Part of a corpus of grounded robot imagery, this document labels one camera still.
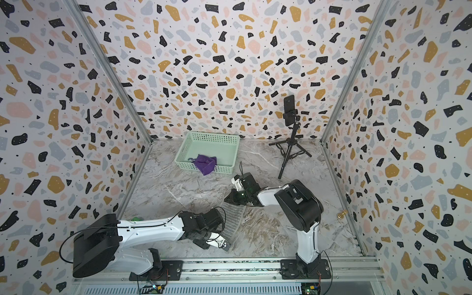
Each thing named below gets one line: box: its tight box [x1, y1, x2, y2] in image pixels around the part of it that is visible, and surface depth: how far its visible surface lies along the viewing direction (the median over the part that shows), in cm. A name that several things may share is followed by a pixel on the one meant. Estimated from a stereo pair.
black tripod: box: [268, 114, 313, 180], surface depth 103 cm
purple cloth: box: [188, 154, 217, 176], surface depth 102 cm
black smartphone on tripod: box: [283, 94, 296, 127], surface depth 91 cm
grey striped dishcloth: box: [216, 201, 247, 244], surface depth 91 cm
